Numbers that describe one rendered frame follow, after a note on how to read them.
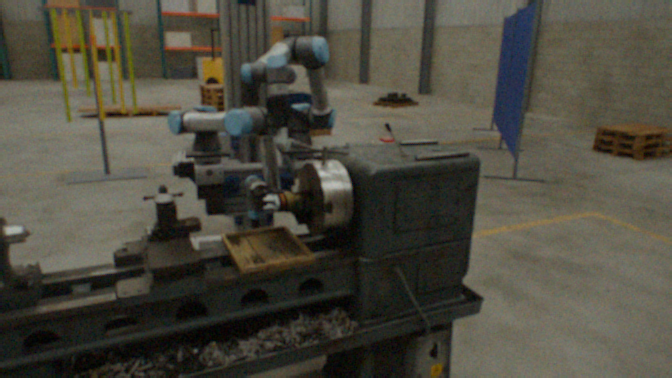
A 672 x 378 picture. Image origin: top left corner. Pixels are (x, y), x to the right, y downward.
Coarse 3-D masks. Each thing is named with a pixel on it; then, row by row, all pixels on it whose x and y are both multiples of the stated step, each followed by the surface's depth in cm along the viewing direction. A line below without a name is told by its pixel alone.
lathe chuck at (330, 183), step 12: (312, 168) 192; (324, 168) 190; (336, 168) 192; (312, 180) 194; (324, 180) 186; (336, 180) 188; (312, 192) 203; (324, 192) 184; (336, 192) 186; (336, 204) 186; (312, 216) 198; (324, 216) 186; (336, 216) 188; (312, 228) 200; (324, 228) 190; (336, 228) 193
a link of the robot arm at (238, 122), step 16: (176, 112) 225; (192, 112) 225; (240, 112) 201; (256, 112) 207; (176, 128) 225; (192, 128) 224; (208, 128) 218; (224, 128) 209; (240, 128) 202; (256, 128) 208
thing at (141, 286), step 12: (144, 240) 191; (120, 252) 184; (132, 252) 184; (144, 252) 180; (120, 264) 182; (144, 264) 175; (144, 276) 167; (180, 276) 163; (192, 276) 163; (204, 276) 163; (120, 288) 158; (132, 288) 159; (144, 288) 159; (156, 288) 157; (168, 288) 159; (180, 288) 161; (192, 288) 162; (204, 288) 164; (120, 300) 154; (132, 300) 155; (144, 300) 156; (156, 300) 158
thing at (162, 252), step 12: (168, 240) 181; (180, 240) 181; (156, 252) 170; (168, 252) 170; (180, 252) 171; (192, 252) 171; (156, 264) 161; (168, 264) 161; (180, 264) 162; (192, 264) 164; (156, 276) 159; (168, 276) 162
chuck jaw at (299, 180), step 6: (300, 168) 199; (300, 174) 198; (306, 174) 199; (294, 180) 196; (300, 180) 197; (306, 180) 198; (294, 186) 195; (300, 186) 196; (306, 186) 197; (294, 192) 195; (300, 192) 196; (306, 192) 199
